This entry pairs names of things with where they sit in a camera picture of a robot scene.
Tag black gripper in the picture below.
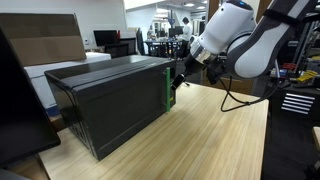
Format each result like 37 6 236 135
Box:
170 54 208 91

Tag black microwave door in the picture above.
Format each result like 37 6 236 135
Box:
165 59 177 109

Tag green microwave door handle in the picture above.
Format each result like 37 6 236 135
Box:
165 67 172 113

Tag black microwave oven body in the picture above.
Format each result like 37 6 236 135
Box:
44 54 177 162

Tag open brown cardboard box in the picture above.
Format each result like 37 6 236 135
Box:
0 13 88 68

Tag cluttered dark desk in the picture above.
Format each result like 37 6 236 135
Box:
143 39 184 58

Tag small distant black monitor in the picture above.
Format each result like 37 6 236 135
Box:
168 25 185 38

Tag person in white shirt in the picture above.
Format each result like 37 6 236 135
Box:
178 17 194 61

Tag thin black monitor edge-on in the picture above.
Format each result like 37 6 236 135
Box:
135 27 146 56

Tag black low cabinet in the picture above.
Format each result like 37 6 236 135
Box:
104 37 138 60

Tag black desk monitor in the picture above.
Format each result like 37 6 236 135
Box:
93 29 119 48

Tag red tool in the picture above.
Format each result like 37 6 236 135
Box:
282 62 297 71

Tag black cabinet with white stripes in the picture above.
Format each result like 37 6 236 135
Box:
268 81 320 122

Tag black storage rack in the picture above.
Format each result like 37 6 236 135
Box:
286 12 320 73

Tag small brown cardboard box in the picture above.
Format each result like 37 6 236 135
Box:
49 114 68 133

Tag yellow tool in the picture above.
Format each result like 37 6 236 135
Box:
295 69 319 84

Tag blue white storage box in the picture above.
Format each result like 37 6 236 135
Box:
45 103 62 118

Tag large black flat monitor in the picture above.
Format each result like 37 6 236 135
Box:
0 27 62 169

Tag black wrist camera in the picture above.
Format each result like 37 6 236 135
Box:
204 56 228 86

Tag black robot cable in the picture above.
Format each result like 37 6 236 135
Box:
219 59 282 113

